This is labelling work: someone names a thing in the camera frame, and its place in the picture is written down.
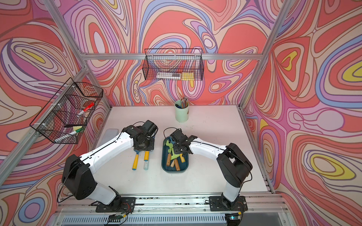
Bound teal storage box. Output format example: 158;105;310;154
161;137;189;173

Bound light blue rake pale handle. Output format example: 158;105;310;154
143;161;150;170

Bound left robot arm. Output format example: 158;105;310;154
61;120;158;205

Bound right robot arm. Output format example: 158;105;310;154
170;129;253;206

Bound lime green hand tool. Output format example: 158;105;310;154
166;139;186;163

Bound clear box in basket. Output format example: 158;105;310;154
156;72;182;80

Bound mint green pen cup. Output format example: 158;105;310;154
174;100;189;122

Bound grey flat case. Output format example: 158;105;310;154
98;129;119;147

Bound pens in cup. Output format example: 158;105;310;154
175;97;189;109

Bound red capped marker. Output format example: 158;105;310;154
77;103;94;116

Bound yellow item in basket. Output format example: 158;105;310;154
181;72;195;81

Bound green capped marker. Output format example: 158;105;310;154
55;126;84;142

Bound green circuit board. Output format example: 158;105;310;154
107;214;128;223

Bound teal hand tool wooden handle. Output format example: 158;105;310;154
162;153;189;173

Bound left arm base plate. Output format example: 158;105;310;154
96;196;136;214

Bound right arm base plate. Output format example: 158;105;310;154
207;195;248;212

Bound black wire back basket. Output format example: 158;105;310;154
142;47;205;82

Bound black wire side basket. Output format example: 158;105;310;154
30;78;103;144

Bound aluminium front rail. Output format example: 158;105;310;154
47;193;296;226

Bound aluminium frame post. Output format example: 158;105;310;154
239;0;296;109

